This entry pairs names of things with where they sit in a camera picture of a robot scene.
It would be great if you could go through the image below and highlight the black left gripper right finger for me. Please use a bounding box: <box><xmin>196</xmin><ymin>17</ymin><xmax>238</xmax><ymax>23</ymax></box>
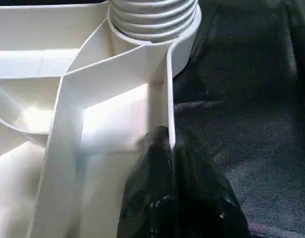
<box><xmin>173</xmin><ymin>130</ymin><xmax>252</xmax><ymax>238</ymax></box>

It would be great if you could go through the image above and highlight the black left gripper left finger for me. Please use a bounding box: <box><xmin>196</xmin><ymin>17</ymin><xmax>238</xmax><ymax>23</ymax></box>
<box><xmin>116</xmin><ymin>125</ymin><xmax>177</xmax><ymax>238</ymax></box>

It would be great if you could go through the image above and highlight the white plastic table top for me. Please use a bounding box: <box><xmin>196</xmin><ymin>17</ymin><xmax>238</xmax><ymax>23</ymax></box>
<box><xmin>0</xmin><ymin>0</ymin><xmax>203</xmax><ymax>238</ymax></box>

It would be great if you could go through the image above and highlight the white plastic table leg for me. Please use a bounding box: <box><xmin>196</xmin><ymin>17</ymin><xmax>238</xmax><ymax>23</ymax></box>
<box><xmin>108</xmin><ymin>0</ymin><xmax>199</xmax><ymax>44</ymax></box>

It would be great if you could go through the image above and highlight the black work mat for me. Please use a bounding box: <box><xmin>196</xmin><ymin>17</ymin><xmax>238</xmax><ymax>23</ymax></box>
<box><xmin>170</xmin><ymin>0</ymin><xmax>305</xmax><ymax>238</ymax></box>

